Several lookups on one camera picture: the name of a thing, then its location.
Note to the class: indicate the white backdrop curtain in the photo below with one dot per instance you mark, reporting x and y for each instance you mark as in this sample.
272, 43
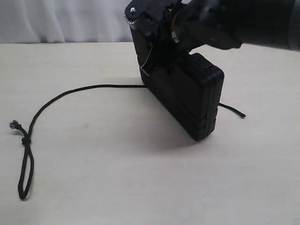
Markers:
63, 21

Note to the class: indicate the black plastic carry case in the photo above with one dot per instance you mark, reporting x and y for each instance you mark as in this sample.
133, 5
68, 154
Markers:
189, 87

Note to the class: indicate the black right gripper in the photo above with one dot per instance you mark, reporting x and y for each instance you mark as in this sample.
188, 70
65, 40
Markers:
183, 27

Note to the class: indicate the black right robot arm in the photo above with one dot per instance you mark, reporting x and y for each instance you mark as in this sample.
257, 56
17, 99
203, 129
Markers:
268, 23

